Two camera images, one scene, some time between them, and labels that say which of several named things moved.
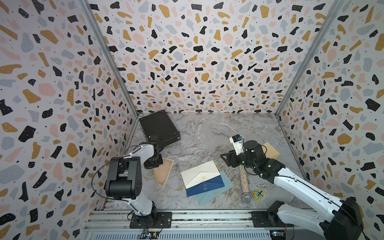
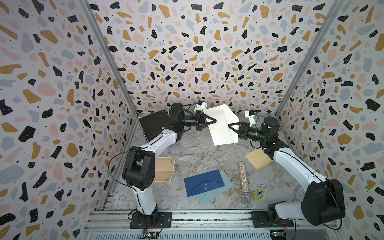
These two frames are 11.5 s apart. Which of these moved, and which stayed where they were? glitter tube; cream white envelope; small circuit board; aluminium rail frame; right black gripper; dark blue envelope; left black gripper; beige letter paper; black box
Moved: right black gripper; cream white envelope; left black gripper
Stayed: beige letter paper; small circuit board; dark blue envelope; glitter tube; black box; aluminium rail frame
